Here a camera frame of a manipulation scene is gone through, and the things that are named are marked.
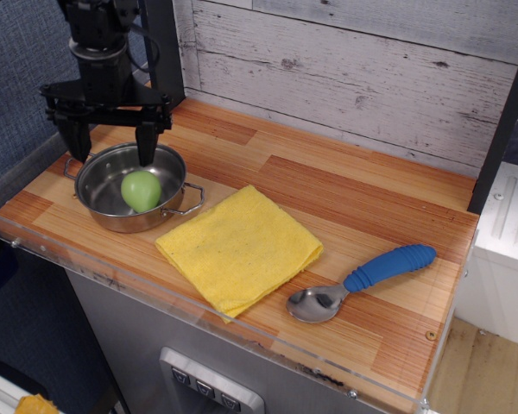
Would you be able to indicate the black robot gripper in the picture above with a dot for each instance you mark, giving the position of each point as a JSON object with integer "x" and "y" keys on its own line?
{"x": 109, "y": 94}

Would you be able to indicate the green pear-shaped toy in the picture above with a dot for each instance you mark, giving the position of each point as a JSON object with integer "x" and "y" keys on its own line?
{"x": 141, "y": 191}

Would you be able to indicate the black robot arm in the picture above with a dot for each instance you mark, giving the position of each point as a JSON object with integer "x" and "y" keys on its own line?
{"x": 100, "y": 31}

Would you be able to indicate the stainless steel pot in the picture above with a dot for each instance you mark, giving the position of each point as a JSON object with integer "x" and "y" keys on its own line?
{"x": 97, "y": 186}

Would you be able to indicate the clear acrylic table guard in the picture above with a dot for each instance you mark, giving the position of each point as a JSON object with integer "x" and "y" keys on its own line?
{"x": 377, "y": 354}

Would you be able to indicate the yellow folded cloth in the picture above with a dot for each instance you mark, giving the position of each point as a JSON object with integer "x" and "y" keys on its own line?
{"x": 240, "y": 250}

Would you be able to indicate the silver dispenser button panel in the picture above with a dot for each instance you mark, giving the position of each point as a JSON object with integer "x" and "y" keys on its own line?
{"x": 209, "y": 384}

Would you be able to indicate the white cabinet with metal top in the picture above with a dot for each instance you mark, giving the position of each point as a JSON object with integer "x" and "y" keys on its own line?
{"x": 488, "y": 294}

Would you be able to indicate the black vertical post left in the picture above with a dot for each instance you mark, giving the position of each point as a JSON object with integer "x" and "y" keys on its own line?
{"x": 162, "y": 49}

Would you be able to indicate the black vertical post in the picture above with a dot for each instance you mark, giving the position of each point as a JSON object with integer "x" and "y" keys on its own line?
{"x": 162, "y": 49}
{"x": 497, "y": 149}

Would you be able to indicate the blue-handled metal spoon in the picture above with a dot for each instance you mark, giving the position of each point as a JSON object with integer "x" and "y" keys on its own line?
{"x": 320, "y": 304}

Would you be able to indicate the black vertical post right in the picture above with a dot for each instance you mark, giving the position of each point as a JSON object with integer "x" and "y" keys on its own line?
{"x": 497, "y": 149}

